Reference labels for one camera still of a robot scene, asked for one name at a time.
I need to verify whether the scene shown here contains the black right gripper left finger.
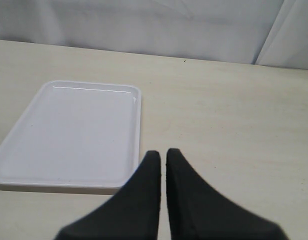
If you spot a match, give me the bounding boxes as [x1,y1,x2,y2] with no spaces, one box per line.
[55,150,161,240]

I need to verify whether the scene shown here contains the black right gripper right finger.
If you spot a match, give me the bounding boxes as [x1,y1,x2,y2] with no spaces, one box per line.
[166,148,288,240]

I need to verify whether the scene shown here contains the white rectangular plastic tray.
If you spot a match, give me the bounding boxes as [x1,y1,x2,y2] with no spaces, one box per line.
[0,80,142,192]

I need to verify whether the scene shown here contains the white backdrop curtain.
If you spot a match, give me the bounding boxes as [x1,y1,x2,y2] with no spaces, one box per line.
[0,0,308,69]

